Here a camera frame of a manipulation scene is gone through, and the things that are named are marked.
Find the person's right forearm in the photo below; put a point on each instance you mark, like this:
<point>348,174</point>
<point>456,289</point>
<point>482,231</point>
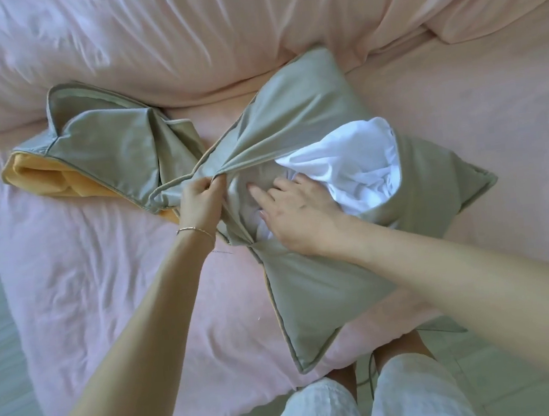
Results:
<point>486,291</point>

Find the person's left hand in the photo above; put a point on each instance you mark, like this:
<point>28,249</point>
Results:
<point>199,208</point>

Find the white cushion insert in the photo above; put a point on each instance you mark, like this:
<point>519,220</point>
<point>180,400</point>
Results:
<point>357,158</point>

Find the person's left forearm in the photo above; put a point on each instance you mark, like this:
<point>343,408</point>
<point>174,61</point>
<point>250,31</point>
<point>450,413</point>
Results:
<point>129,355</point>

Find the person's white trousers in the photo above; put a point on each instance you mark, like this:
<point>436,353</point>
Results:
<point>409,396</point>

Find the person's right hand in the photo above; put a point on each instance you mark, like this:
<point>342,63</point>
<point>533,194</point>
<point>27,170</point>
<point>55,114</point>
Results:
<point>299,217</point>

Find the pink duvet with white ruffle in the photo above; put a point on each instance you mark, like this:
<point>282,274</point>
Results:
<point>190,34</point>

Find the pink bed sheet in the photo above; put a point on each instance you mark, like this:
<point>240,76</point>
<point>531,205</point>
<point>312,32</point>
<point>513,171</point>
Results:
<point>90,257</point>

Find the grey-green cushion cover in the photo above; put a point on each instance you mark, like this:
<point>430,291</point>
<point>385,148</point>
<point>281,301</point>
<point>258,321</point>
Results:
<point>320,283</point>
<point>104,149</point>

